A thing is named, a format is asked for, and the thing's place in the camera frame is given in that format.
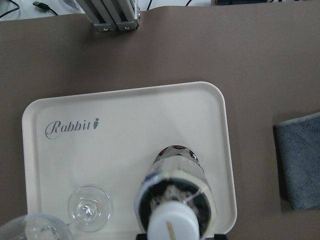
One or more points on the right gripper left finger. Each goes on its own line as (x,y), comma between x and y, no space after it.
(141,236)

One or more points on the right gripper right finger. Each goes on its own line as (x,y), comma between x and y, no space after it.
(220,237)

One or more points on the clear wine glass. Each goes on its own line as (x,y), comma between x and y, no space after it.
(89,208)

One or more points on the white rabbit tray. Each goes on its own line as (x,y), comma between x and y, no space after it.
(111,139)

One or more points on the grey folded cloth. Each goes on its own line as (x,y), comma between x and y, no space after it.
(298,144)

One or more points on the aluminium frame post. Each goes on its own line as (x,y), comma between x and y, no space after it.
(112,15)

